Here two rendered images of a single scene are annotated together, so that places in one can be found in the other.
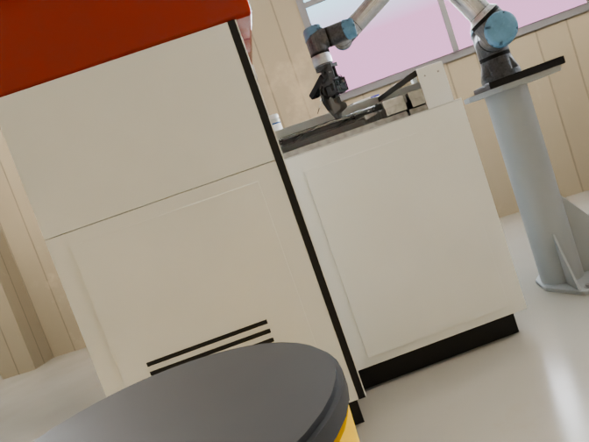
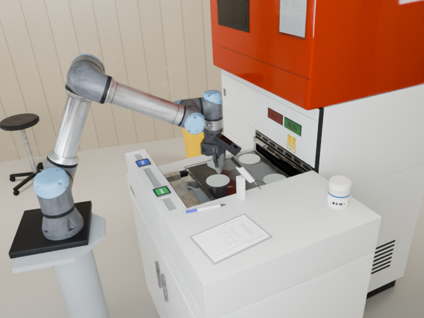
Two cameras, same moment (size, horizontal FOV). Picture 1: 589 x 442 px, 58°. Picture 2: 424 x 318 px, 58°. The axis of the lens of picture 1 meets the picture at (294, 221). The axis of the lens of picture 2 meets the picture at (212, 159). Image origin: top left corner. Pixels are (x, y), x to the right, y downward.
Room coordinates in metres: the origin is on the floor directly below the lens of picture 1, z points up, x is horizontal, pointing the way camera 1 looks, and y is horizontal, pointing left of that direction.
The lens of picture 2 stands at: (3.39, -0.82, 1.73)
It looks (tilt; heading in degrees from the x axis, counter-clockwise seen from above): 28 degrees down; 160
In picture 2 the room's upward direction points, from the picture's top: 3 degrees counter-clockwise
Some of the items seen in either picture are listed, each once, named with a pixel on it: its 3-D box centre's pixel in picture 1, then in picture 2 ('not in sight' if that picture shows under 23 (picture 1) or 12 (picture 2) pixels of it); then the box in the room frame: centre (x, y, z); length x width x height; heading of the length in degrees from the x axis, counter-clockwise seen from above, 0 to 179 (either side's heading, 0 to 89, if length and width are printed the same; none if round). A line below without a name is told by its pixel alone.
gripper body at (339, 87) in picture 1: (330, 81); (213, 141); (2.04, -0.31, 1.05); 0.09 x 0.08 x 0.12; 39
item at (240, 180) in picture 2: not in sight; (245, 180); (2.35, -0.31, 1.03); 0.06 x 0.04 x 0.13; 93
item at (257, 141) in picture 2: not in sight; (279, 162); (2.08, -0.01, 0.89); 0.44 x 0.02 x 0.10; 3
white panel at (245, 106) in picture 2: (256, 110); (261, 123); (1.90, 0.00, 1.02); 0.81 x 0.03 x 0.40; 3
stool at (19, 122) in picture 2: not in sight; (29, 150); (-0.05, -1.26, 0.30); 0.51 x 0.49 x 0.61; 81
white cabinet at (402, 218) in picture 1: (379, 234); (229, 279); (2.19, -0.32, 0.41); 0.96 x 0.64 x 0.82; 3
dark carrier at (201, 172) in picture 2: (320, 129); (240, 175); (2.10, -0.22, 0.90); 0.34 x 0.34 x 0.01; 3
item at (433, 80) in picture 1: (411, 98); (154, 192); (2.06, -0.58, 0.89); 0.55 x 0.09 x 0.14; 3
